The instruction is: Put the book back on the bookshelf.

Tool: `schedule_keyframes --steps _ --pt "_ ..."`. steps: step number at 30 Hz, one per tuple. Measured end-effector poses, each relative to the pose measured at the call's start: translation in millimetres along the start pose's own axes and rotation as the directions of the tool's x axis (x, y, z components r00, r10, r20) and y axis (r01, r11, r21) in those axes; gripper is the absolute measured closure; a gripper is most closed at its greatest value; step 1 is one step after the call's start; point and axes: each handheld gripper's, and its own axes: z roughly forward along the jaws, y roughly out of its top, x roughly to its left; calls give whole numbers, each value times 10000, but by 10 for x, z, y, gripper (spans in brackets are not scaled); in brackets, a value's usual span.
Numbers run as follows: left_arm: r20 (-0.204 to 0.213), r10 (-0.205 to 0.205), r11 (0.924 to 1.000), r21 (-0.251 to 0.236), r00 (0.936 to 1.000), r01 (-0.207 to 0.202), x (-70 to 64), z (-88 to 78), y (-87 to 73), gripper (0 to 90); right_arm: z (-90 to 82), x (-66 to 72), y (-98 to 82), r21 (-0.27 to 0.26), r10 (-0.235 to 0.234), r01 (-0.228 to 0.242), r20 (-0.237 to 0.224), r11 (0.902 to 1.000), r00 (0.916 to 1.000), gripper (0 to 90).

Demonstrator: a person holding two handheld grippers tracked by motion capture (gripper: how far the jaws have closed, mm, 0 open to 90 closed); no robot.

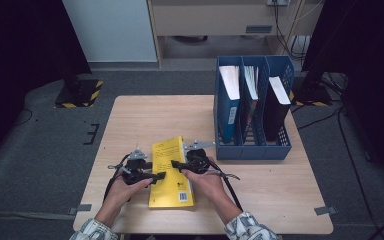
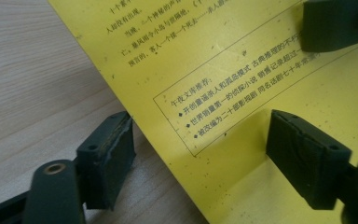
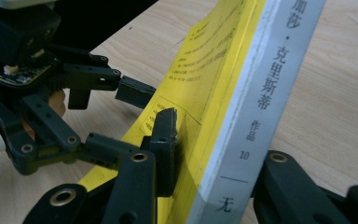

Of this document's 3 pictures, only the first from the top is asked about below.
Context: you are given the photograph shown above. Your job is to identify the black curtain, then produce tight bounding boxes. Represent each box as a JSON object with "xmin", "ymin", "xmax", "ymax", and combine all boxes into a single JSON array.
[
  {"xmin": 0, "ymin": 0, "xmax": 93, "ymax": 176},
  {"xmin": 301, "ymin": 0, "xmax": 384, "ymax": 188}
]

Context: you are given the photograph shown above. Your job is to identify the black cable bundle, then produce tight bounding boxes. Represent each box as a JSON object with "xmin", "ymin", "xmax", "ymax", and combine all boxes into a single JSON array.
[{"xmin": 272, "ymin": 0, "xmax": 312, "ymax": 63}]

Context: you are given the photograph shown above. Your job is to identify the long black floor cable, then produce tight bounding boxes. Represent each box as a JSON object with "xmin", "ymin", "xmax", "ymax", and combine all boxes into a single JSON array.
[{"xmin": 336, "ymin": 106, "xmax": 381, "ymax": 240}]

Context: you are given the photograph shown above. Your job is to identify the blue file rack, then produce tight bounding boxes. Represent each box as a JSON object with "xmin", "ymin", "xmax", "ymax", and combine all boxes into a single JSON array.
[{"xmin": 213, "ymin": 54, "xmax": 295, "ymax": 161}]

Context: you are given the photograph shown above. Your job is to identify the black book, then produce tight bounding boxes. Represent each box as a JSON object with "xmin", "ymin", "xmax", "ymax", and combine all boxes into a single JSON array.
[{"xmin": 263, "ymin": 75, "xmax": 293, "ymax": 143}]

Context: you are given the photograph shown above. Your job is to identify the thin black floor cable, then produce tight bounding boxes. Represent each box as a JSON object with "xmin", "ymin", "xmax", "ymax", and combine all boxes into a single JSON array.
[{"xmin": 12, "ymin": 107, "xmax": 34, "ymax": 127}]

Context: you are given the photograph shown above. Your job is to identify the person's left hand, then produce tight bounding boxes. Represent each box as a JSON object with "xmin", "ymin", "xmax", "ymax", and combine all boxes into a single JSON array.
[{"xmin": 103, "ymin": 176, "xmax": 155, "ymax": 218}]

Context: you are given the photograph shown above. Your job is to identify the person's right hand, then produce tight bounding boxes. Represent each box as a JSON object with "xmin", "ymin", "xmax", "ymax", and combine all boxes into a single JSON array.
[{"xmin": 180, "ymin": 165, "xmax": 228, "ymax": 208}]

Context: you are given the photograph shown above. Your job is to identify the white panel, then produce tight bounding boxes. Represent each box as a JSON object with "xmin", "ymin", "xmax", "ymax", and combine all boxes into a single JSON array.
[{"xmin": 61, "ymin": 0, "xmax": 158, "ymax": 64}]

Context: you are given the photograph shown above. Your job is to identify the blue book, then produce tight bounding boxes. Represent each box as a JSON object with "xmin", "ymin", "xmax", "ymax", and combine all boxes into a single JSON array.
[{"xmin": 217, "ymin": 64, "xmax": 242, "ymax": 145}]

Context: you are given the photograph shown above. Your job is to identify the yellow book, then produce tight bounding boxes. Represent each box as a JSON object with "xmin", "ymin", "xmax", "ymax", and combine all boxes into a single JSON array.
[{"xmin": 147, "ymin": 135, "xmax": 197, "ymax": 210}]

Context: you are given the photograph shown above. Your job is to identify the beige wooden cabinet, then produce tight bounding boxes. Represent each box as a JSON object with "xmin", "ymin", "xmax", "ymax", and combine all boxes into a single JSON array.
[{"xmin": 146, "ymin": 0, "xmax": 325, "ymax": 68}]

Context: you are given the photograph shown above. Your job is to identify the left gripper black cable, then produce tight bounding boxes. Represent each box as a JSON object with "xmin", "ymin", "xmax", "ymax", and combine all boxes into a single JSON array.
[{"xmin": 102, "ymin": 153, "xmax": 132, "ymax": 205}]

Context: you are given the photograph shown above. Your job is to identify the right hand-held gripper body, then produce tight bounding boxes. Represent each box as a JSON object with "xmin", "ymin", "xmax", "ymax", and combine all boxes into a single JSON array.
[{"xmin": 182, "ymin": 139, "xmax": 217, "ymax": 176}]

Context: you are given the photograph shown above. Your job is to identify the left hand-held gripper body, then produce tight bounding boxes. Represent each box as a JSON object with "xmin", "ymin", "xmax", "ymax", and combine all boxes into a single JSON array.
[{"xmin": 107, "ymin": 148, "xmax": 149, "ymax": 186}]

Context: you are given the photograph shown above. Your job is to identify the striped stand base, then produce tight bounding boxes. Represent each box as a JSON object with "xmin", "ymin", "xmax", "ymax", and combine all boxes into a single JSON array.
[
  {"xmin": 53, "ymin": 73, "xmax": 104, "ymax": 109},
  {"xmin": 289, "ymin": 74, "xmax": 333, "ymax": 108}
]

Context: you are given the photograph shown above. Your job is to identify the illustrated teal book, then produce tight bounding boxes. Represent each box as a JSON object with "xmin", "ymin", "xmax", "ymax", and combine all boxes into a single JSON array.
[{"xmin": 241, "ymin": 64, "xmax": 261, "ymax": 144}]

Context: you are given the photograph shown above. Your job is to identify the grey tape piece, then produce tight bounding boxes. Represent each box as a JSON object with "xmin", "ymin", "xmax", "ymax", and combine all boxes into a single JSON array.
[
  {"xmin": 67, "ymin": 203, "xmax": 93, "ymax": 216},
  {"xmin": 313, "ymin": 205, "xmax": 338, "ymax": 217}
]

